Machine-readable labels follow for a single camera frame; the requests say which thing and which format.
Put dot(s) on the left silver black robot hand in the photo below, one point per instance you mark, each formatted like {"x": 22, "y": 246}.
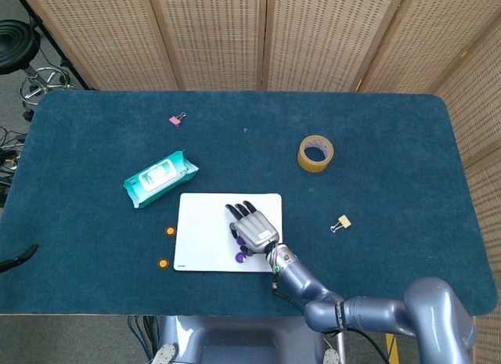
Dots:
{"x": 17, "y": 259}

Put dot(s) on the white rectangular board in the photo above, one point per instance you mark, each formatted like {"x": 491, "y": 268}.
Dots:
{"x": 199, "y": 231}

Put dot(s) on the dark blue table cloth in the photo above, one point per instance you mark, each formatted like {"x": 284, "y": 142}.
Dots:
{"x": 250, "y": 160}

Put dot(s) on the yellow packing tape roll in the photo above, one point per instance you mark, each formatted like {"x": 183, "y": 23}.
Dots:
{"x": 303, "y": 162}

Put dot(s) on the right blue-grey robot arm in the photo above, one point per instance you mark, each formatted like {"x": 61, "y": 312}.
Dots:
{"x": 297, "y": 278}

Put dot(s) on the silver metal pole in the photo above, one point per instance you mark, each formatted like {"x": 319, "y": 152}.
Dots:
{"x": 341, "y": 350}

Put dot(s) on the wooden woven folding screen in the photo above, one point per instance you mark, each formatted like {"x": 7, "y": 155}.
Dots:
{"x": 215, "y": 35}

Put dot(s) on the blue-grey robot torso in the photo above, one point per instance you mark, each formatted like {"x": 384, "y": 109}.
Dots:
{"x": 242, "y": 340}

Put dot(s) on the black stool chrome base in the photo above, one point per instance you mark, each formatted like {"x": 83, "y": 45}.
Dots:
{"x": 15, "y": 47}

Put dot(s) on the orange round magnet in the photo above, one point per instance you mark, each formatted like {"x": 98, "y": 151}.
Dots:
{"x": 163, "y": 263}
{"x": 170, "y": 231}

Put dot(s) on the pink binder clip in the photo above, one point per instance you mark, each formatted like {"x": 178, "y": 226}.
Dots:
{"x": 174, "y": 121}

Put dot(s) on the yellow floor tape strip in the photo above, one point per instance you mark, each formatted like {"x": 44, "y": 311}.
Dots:
{"x": 392, "y": 350}

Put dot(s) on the green wet wipes pack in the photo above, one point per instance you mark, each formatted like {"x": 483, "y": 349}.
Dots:
{"x": 158, "y": 180}

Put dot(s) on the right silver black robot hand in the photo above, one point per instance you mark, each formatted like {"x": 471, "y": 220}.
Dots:
{"x": 256, "y": 231}

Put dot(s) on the purple round magnet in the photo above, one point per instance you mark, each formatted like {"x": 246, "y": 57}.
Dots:
{"x": 241, "y": 241}
{"x": 239, "y": 257}

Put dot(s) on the yellow binder clip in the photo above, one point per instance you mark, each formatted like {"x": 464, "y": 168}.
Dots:
{"x": 344, "y": 221}

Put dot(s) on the black metal frame bar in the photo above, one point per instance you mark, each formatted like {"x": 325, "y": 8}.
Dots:
{"x": 51, "y": 39}

